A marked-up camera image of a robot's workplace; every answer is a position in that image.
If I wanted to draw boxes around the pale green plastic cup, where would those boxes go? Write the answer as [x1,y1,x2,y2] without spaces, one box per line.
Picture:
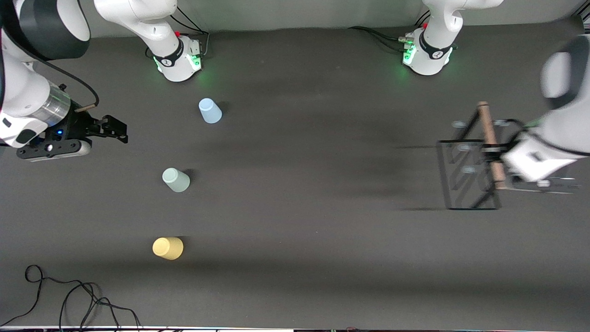
[162,167,191,193]

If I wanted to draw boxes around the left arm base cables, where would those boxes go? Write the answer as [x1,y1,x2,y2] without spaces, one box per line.
[348,10,432,52]

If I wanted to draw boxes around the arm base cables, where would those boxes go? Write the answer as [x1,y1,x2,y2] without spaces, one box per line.
[145,7,211,59]
[348,10,432,52]

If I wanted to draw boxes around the light blue plastic cup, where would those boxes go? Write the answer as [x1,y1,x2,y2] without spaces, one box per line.
[198,98,223,124]

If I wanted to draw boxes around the loose black cable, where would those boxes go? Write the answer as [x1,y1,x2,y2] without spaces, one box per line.
[0,265,142,331]

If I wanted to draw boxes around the black wire cup holder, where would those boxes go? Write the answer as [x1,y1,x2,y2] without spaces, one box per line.
[437,101,525,211]

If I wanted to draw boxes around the yellow plastic cup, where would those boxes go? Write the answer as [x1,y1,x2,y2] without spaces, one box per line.
[152,237,184,261]

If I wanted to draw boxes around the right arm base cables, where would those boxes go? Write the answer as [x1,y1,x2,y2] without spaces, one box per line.
[145,7,211,59]

